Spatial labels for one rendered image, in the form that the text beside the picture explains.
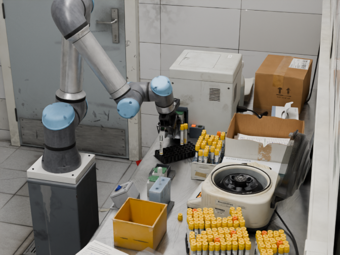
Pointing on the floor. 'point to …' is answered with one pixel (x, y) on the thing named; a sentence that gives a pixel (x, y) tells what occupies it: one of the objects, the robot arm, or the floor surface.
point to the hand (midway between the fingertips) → (173, 132)
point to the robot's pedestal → (64, 213)
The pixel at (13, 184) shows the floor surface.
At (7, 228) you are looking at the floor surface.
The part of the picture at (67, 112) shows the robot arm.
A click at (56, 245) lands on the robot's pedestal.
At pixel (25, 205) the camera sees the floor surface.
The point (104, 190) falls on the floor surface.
